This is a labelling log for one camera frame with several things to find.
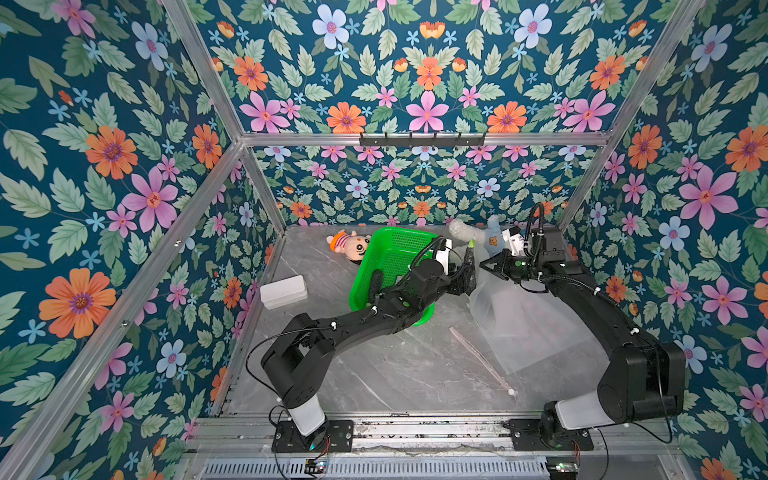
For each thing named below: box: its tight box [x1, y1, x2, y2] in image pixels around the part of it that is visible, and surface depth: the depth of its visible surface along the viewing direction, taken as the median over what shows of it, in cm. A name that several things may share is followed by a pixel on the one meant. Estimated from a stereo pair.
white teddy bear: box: [449, 214, 506, 256], surface depth 109 cm
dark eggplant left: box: [369, 269, 383, 305], surface depth 101 cm
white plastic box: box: [260, 275, 308, 310], surface depth 99 cm
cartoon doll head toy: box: [326, 230, 371, 261], surface depth 108 cm
